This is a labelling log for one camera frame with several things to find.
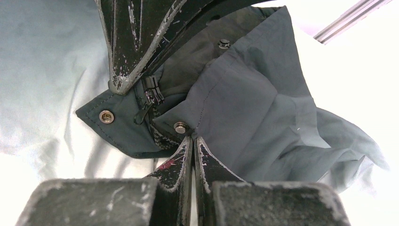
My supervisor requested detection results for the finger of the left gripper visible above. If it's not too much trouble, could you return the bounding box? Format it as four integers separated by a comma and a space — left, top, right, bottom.
94, 0, 215, 96
140, 0, 263, 76

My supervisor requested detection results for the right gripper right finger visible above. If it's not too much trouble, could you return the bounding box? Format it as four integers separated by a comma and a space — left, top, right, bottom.
194, 137, 350, 226

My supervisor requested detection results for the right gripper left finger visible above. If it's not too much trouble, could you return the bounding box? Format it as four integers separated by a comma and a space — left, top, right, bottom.
17, 137, 192, 226

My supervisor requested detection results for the grey gradient zip jacket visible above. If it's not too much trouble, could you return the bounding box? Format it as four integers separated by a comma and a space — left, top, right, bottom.
0, 0, 389, 192

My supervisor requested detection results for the aluminium frame rail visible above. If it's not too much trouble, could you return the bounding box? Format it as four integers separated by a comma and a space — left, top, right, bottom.
313, 0, 392, 45

